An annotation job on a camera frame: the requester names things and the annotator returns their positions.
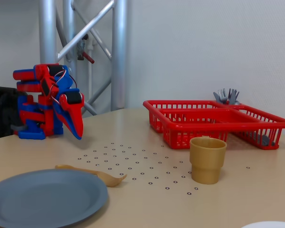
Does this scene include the white round lid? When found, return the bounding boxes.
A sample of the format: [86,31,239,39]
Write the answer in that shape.
[241,220,285,228]

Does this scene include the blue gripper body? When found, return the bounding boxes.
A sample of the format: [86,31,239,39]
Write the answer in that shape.
[52,71,83,105]

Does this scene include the red handled truss clamp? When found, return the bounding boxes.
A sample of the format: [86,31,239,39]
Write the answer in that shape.
[76,34,95,64]

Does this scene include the gold plastic fork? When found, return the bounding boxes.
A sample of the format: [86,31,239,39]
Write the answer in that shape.
[55,164,128,188]

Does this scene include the gold plastic cup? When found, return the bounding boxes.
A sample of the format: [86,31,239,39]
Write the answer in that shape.
[189,135,228,185]

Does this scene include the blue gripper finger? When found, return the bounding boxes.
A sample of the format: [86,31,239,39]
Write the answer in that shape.
[53,104,80,141]

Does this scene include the grey plastic plate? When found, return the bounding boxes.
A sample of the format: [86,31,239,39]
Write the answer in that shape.
[0,169,109,228]

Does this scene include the grey plastic fork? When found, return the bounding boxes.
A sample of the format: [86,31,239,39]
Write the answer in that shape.
[213,89,229,105]
[228,88,240,105]

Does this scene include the silver metal truss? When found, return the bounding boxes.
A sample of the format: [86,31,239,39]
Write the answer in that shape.
[38,0,129,118]

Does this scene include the black waste bin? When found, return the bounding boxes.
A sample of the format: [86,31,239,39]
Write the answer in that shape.
[0,86,29,141]

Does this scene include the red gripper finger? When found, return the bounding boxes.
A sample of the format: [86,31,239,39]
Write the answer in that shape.
[59,94,86,140]

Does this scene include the red white servo cable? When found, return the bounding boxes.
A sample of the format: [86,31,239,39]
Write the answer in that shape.
[49,70,78,105]

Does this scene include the red plastic dish basket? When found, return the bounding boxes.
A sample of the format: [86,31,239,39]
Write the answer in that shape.
[142,99,285,151]

